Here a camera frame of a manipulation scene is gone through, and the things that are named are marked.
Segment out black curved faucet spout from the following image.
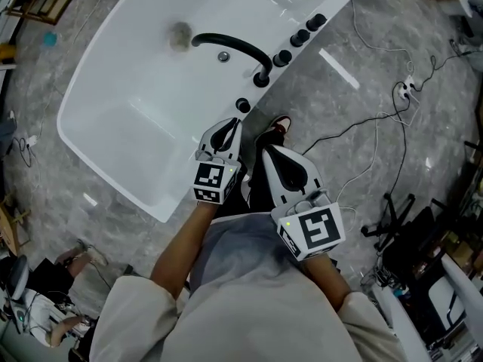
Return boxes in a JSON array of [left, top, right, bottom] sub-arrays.
[[191, 32, 272, 88]]

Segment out person's black trousers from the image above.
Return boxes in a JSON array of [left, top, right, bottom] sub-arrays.
[[217, 128, 286, 218]]

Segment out black office chair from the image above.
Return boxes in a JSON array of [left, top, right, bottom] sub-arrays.
[[360, 192, 454, 316]]

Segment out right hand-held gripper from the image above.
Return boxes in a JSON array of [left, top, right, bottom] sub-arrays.
[[262, 146, 346, 262]]

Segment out yellow bin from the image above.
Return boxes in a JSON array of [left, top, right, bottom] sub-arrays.
[[0, 42, 18, 62]]

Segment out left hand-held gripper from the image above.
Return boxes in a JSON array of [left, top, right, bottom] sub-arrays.
[[193, 118, 244, 205]]

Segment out white power cable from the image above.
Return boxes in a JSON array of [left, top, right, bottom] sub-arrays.
[[334, 88, 422, 225], [350, 0, 416, 78]]

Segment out black power cable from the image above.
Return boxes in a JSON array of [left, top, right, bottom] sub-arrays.
[[386, 100, 411, 203], [413, 38, 483, 92], [301, 81, 412, 156]]

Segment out person's right sneaker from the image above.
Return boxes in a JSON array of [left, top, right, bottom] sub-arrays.
[[268, 115, 294, 135]]

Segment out person's left forearm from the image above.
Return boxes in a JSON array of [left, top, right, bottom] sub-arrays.
[[149, 201, 220, 301]]

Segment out white power strip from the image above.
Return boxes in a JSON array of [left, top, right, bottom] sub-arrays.
[[398, 74, 418, 101]]

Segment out person's beige shirt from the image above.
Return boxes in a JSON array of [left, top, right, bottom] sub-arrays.
[[89, 215, 408, 362]]

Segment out wooden shelf rack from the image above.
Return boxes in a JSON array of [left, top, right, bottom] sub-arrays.
[[5, 0, 91, 26]]

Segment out white bathtub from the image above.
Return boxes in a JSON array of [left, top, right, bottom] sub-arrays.
[[56, 0, 371, 224]]

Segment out person's right forearm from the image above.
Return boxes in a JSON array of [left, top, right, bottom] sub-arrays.
[[301, 256, 352, 312]]

